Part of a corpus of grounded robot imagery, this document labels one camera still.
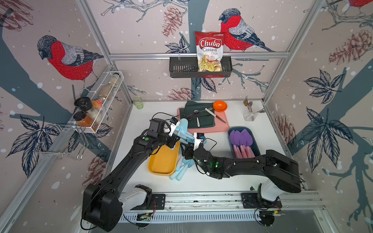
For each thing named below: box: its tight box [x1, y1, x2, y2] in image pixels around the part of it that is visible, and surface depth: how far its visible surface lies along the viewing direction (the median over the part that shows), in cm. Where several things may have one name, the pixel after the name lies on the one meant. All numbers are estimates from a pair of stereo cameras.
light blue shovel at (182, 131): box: [175, 117, 195, 144], surface depth 80 cm
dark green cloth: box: [179, 100, 216, 129], surface depth 113 cm
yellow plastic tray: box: [147, 140, 181, 176], surface depth 85 cm
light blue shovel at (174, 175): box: [169, 164, 187, 181], surface depth 83 cm
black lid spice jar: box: [73, 96, 93, 112], surface depth 64 cm
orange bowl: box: [212, 100, 228, 113], surface depth 113 cm
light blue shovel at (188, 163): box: [175, 157, 195, 182], surface depth 83 cm
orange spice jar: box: [72, 111, 94, 127], surface depth 62 cm
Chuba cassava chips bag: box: [194, 31, 225, 72], surface depth 85 cm
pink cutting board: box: [177, 106, 230, 134], surface depth 109 cm
